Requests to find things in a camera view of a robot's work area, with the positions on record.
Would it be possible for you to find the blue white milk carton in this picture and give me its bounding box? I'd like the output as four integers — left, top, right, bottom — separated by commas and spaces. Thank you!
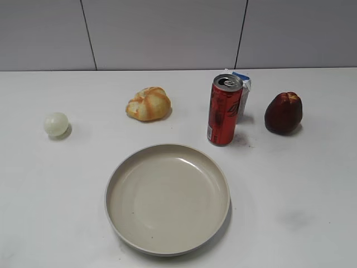
223, 69, 251, 123

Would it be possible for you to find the pale white onion ball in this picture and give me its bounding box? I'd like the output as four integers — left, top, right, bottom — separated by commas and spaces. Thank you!
44, 112, 69, 137

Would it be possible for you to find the red cola can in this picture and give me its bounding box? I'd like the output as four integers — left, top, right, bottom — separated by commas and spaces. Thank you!
207, 74, 243, 146

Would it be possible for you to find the orange striped bread roll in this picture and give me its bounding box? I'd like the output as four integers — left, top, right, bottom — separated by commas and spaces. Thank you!
126, 87, 171, 121

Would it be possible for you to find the beige round plate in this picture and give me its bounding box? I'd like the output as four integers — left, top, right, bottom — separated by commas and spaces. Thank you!
105, 144, 230, 257

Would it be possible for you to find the dark red apple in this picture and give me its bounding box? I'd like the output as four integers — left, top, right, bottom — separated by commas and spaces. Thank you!
264, 92, 303, 135

